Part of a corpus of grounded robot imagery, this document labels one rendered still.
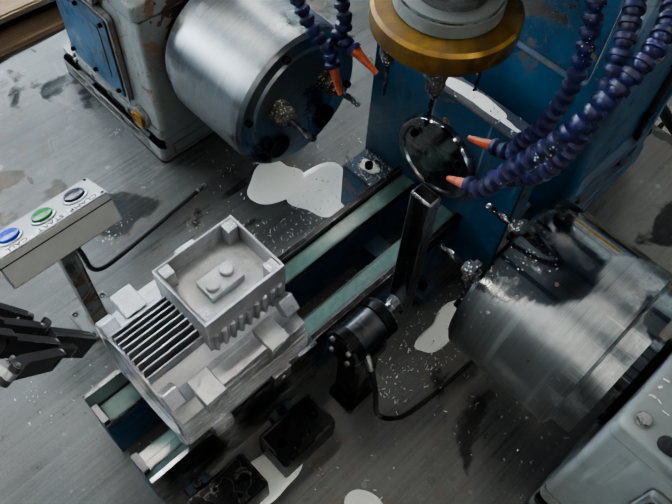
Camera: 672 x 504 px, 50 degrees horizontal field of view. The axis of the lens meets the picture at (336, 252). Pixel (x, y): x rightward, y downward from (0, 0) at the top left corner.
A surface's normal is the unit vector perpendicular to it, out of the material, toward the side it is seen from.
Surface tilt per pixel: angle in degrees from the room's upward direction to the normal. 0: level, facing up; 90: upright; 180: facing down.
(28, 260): 66
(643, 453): 90
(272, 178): 0
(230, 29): 24
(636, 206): 0
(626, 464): 90
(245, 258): 0
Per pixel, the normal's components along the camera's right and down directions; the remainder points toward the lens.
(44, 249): 0.65, 0.36
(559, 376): -0.62, 0.25
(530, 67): -0.72, 0.57
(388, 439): 0.04, -0.54
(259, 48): -0.26, -0.26
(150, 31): 0.69, 0.62
